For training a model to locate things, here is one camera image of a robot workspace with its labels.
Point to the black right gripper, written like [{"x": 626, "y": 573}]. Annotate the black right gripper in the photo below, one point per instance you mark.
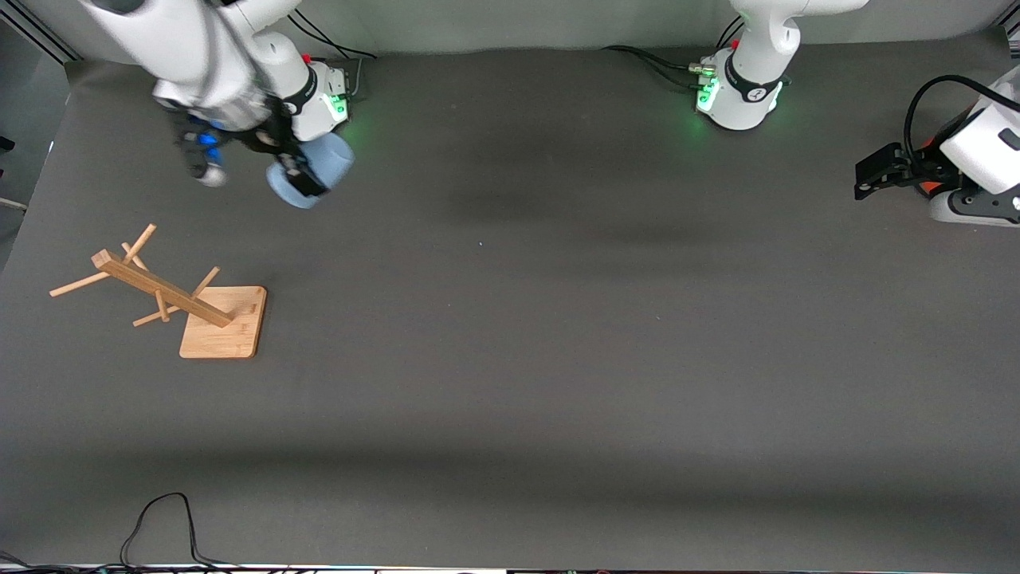
[{"x": 269, "y": 139}]

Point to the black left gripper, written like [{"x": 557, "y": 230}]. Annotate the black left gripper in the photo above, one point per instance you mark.
[{"x": 922, "y": 167}]

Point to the light blue cup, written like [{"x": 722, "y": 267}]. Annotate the light blue cup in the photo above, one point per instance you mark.
[{"x": 331, "y": 159}]

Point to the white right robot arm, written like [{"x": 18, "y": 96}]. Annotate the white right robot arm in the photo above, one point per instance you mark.
[{"x": 199, "y": 56}]

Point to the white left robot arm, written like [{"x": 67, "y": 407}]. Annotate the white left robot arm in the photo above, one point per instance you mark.
[{"x": 749, "y": 88}]

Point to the wooden cup rack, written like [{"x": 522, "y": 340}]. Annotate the wooden cup rack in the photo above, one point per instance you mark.
[{"x": 223, "y": 323}]

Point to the orange cylindrical canister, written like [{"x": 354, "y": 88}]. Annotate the orange cylindrical canister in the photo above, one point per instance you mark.
[{"x": 931, "y": 190}]

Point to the black metal frame rail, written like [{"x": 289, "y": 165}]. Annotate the black metal frame rail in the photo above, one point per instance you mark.
[{"x": 48, "y": 40}]

